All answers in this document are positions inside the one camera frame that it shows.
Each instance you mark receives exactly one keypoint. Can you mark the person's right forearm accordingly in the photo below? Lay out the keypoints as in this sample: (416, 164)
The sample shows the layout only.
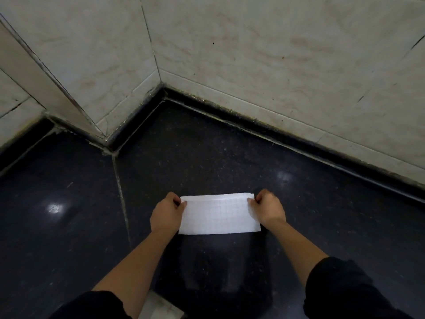
(299, 252)

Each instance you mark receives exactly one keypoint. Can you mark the person's left hand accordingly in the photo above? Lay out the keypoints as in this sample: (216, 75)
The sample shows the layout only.
(166, 217)

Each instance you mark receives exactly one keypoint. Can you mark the white terry cloth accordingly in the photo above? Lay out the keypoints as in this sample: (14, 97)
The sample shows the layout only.
(219, 214)

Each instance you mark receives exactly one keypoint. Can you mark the person's right hand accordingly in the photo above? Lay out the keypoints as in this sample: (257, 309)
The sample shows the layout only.
(270, 210)

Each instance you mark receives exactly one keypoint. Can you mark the person's left forearm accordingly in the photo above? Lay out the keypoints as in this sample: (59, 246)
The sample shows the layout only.
(136, 272)

